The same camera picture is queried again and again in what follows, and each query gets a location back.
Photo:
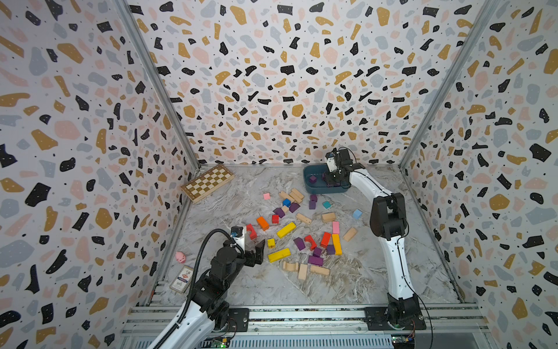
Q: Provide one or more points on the long yellow brick lower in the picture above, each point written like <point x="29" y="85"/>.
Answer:
<point x="279" y="255"/>

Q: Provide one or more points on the pink brick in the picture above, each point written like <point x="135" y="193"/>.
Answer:
<point x="336" y="227"/>

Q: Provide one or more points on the purple brick front left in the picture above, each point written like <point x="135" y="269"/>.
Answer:
<point x="315" y="261"/>

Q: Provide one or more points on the wooden chessboard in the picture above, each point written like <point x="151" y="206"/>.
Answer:
<point x="207" y="183"/>

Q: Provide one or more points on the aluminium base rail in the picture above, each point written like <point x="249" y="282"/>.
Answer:
<point x="305" y="326"/>

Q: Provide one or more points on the long yellow brick upper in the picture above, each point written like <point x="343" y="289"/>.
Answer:
<point x="286" y="230"/>

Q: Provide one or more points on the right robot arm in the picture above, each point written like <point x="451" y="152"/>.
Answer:
<point x="388" y="222"/>

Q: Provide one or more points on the purple brick middle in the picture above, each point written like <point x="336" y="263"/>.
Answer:
<point x="300" y="244"/>

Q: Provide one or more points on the natural wood brick centre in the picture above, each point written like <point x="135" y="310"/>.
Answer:
<point x="329" y="217"/>

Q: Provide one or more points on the orange brick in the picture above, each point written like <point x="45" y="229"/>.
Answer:
<point x="263" y="224"/>

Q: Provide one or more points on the playing card box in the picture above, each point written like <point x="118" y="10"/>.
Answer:
<point x="182" y="281"/>

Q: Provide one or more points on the long yellow brick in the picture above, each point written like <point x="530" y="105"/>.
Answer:
<point x="286" y="230"/>
<point x="279" y="255"/>

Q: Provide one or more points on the red arch brick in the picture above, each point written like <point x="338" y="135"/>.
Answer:
<point x="251" y="232"/>
<point x="308" y="239"/>

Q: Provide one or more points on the light blue cube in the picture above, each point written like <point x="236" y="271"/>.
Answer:
<point x="357" y="214"/>

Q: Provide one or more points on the natural wood arch brick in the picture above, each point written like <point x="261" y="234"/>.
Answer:
<point x="290" y="267"/>

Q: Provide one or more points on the natural wood flat brick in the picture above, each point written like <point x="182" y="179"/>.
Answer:
<point x="319" y="270"/>

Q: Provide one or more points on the pink toy pig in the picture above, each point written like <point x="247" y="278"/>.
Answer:
<point x="180" y="257"/>

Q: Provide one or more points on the red arch brick centre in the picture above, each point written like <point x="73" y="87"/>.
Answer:
<point x="308" y="239"/>

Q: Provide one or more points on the small yellow cube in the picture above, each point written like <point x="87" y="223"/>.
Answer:
<point x="271" y="243"/>

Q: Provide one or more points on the teal storage bin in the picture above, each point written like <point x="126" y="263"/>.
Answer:
<point x="320" y="187"/>

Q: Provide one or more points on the natural wood brick right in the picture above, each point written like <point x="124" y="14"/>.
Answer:
<point x="350" y="234"/>

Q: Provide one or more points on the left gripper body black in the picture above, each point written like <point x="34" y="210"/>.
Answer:
<point x="246" y="259"/>

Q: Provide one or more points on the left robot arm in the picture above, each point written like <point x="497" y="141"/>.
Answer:
<point x="206" y="315"/>

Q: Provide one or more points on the red arch brick left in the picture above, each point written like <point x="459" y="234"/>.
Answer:
<point x="251" y="232"/>

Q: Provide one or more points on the purple brick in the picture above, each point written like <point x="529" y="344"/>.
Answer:
<point x="315" y="261"/>
<point x="300" y="244"/>

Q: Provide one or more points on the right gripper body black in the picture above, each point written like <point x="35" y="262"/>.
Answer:
<point x="332" y="177"/>

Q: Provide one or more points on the upright yellow brick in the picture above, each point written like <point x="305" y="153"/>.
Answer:
<point x="337" y="244"/>

